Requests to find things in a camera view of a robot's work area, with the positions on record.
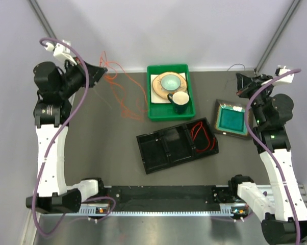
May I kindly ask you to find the red cable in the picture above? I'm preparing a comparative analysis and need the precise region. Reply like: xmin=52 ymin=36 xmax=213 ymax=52
xmin=190 ymin=121 xmax=216 ymax=154

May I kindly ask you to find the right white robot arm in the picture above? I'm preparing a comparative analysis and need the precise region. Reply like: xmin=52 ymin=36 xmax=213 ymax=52
xmin=228 ymin=67 xmax=307 ymax=244

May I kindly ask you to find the round tan plate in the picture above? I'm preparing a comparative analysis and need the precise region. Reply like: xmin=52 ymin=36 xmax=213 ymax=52
xmin=151 ymin=71 xmax=189 ymax=99

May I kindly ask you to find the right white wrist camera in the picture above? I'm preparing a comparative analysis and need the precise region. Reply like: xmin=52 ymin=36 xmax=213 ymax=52
xmin=262 ymin=65 xmax=296 ymax=86

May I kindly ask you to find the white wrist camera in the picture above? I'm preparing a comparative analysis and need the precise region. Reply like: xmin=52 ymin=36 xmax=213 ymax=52
xmin=45 ymin=42 xmax=76 ymax=65
xmin=262 ymin=65 xmax=296 ymax=86

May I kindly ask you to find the teal square glazed plate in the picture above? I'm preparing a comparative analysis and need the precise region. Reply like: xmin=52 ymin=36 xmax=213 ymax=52
xmin=212 ymin=100 xmax=253 ymax=140

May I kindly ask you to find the black three-compartment tray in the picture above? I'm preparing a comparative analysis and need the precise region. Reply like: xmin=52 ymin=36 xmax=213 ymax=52
xmin=136 ymin=117 xmax=219 ymax=174

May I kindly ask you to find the grey slotted cable duct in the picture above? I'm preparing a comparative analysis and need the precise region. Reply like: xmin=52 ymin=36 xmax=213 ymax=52
xmin=75 ymin=206 xmax=234 ymax=216

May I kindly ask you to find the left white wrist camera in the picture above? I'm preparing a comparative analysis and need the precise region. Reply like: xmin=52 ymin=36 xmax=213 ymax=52
xmin=45 ymin=42 xmax=76 ymax=65

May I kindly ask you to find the white square plate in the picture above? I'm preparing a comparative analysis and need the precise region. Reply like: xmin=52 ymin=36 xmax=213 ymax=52
xmin=149 ymin=72 xmax=187 ymax=105

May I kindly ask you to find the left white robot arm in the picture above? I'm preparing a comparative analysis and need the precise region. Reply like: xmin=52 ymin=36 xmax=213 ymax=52
xmin=25 ymin=59 xmax=107 ymax=214

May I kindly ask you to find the orange cable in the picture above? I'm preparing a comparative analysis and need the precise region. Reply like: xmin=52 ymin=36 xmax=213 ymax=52
xmin=99 ymin=51 xmax=149 ymax=123

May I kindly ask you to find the thin black cable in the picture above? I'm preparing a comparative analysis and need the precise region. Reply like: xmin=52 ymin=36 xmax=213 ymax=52
xmin=224 ymin=63 xmax=256 ymax=89

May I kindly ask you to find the dark green mug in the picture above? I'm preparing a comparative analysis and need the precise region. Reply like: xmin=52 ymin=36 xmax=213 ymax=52
xmin=167 ymin=91 xmax=190 ymax=114

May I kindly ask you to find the green plastic bin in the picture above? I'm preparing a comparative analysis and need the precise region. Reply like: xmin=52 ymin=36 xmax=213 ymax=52
xmin=147 ymin=64 xmax=196 ymax=121

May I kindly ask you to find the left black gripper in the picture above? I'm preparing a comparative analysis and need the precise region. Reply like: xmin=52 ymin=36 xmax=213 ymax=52
xmin=57 ymin=56 xmax=107 ymax=98

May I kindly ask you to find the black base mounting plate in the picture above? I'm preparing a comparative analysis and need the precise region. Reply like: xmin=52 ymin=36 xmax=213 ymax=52
xmin=102 ymin=185 xmax=246 ymax=212

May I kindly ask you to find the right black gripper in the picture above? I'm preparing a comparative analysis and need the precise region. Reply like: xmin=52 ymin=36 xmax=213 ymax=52
xmin=236 ymin=72 xmax=276 ymax=126

